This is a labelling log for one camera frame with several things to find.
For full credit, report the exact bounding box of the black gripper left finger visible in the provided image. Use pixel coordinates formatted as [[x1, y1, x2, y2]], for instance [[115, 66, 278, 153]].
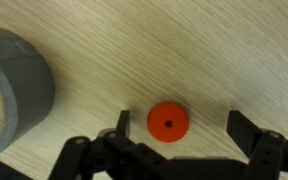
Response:
[[47, 109, 177, 180]]

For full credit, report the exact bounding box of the orange disc with hole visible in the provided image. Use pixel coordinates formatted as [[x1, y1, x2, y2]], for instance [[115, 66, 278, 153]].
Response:
[[146, 101, 190, 144]]

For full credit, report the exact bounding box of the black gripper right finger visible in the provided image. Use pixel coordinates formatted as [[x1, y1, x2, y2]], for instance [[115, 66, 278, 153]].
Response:
[[226, 110, 288, 180]]

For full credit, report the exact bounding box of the grey duct tape roll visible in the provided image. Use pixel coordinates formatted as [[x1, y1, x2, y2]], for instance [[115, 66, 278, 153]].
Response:
[[0, 25, 56, 163]]

